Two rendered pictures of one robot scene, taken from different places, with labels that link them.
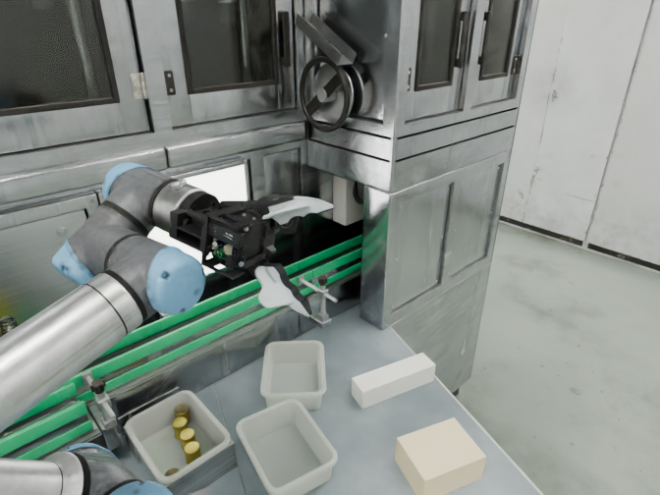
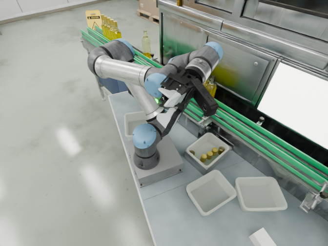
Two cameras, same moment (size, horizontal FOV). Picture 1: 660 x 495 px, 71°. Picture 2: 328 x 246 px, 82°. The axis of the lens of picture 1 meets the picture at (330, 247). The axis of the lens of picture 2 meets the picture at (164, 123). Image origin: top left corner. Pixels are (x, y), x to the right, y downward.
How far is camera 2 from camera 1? 61 cm
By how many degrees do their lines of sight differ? 72
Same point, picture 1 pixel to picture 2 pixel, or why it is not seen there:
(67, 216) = (261, 59)
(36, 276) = (238, 72)
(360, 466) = (211, 232)
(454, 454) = not seen: outside the picture
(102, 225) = (181, 57)
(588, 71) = not seen: outside the picture
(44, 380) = (122, 77)
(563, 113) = not seen: outside the picture
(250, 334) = (273, 166)
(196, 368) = (243, 148)
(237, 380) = (250, 170)
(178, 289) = (149, 87)
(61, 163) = (277, 37)
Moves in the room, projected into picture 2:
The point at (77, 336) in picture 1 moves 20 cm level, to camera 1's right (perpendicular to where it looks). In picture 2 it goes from (130, 74) to (119, 114)
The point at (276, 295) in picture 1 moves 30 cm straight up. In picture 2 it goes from (164, 120) to (165, 4)
